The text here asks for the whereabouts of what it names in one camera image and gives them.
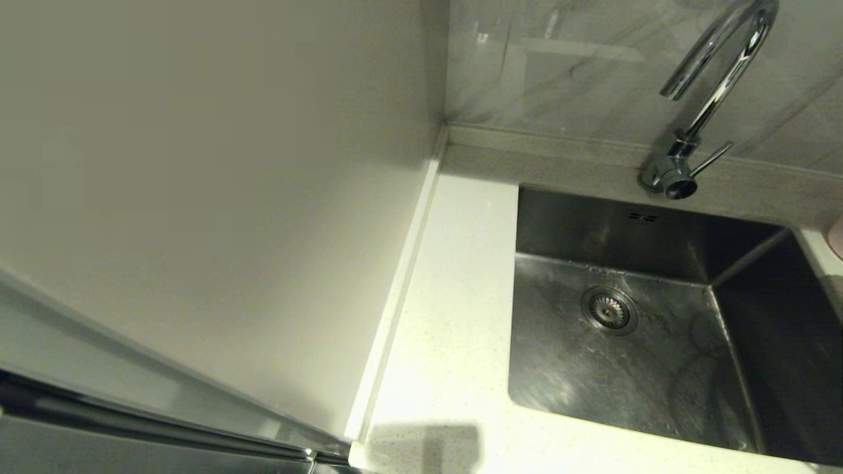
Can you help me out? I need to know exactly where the chrome gooseneck faucet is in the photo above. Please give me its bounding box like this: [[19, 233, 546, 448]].
[[638, 0, 782, 201]]

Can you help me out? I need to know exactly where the stainless steel sink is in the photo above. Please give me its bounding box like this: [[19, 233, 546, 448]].
[[506, 184, 843, 469]]

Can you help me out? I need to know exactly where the white counter edge strip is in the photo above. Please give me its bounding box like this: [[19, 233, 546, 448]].
[[342, 124, 450, 444]]

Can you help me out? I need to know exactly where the round metal drain strainer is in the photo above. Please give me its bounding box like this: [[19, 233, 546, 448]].
[[580, 285, 639, 337]]

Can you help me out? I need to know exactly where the tall white cabinet panel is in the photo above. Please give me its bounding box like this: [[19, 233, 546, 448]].
[[0, 0, 450, 440]]

